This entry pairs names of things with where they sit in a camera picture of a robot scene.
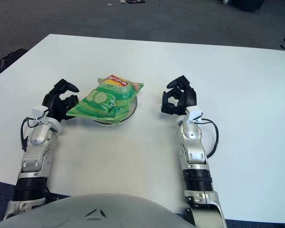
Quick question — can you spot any black bulky object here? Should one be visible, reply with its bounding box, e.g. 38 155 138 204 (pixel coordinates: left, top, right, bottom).
219 0 264 11

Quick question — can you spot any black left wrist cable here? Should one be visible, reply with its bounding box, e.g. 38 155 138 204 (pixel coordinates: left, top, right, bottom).
20 118 42 152

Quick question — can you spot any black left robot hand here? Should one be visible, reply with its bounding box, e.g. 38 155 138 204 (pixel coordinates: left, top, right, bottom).
41 78 80 123

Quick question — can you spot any black backpack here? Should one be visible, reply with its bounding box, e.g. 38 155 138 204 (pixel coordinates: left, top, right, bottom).
0 48 29 71

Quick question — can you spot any green potato chips bag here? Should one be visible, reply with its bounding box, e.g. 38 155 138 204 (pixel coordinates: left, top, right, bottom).
66 74 145 125

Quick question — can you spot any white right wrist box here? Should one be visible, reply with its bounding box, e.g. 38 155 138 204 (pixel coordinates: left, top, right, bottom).
185 106 204 123

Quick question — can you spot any grey robot torso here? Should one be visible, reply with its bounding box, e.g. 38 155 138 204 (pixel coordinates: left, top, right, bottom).
0 193 195 228

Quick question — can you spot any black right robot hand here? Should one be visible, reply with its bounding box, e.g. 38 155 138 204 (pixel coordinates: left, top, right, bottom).
160 75 197 117

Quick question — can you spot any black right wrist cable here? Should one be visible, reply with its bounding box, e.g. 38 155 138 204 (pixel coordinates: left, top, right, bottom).
199 118 219 157

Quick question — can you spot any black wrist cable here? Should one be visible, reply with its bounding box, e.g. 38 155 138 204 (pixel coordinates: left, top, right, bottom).
20 118 42 152
199 118 219 157

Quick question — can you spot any white plate with black rim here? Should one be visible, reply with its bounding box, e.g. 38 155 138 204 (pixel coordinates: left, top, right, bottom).
92 95 138 126

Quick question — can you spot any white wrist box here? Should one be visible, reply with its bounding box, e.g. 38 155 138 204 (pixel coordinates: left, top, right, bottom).
32 106 49 120
185 106 204 123

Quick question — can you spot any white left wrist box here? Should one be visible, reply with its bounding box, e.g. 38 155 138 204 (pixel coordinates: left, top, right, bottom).
32 106 49 120

